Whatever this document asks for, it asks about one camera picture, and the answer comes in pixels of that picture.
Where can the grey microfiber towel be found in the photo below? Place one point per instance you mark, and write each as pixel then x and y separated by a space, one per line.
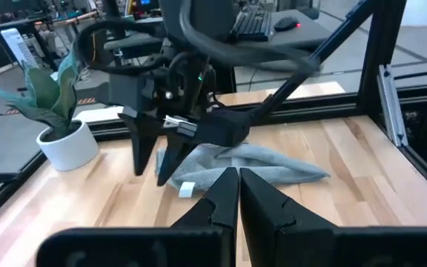
pixel 258 163

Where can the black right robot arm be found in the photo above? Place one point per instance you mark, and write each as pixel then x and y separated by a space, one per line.
pixel 198 18

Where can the silver aluminium rail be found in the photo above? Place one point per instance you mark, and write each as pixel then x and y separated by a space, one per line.
pixel 391 104

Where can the black keyboard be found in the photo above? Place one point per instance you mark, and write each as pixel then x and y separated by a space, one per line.
pixel 252 24

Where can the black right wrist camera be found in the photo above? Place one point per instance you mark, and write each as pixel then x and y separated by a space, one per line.
pixel 128 91

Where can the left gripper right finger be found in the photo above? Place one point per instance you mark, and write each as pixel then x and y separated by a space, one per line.
pixel 328 244

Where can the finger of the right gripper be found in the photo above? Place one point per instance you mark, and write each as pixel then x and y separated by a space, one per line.
pixel 174 155
pixel 143 141

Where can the black equipment desk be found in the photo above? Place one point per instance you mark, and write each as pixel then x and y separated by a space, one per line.
pixel 302 33

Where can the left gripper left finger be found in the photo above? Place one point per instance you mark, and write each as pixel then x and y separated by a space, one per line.
pixel 161 244

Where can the snake plant in white pot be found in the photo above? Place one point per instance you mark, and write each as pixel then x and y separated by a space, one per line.
pixel 65 141

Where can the black computer mouse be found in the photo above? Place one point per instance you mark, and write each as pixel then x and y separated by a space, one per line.
pixel 285 23

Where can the white slanted panel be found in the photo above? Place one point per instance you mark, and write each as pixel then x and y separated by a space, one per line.
pixel 19 46

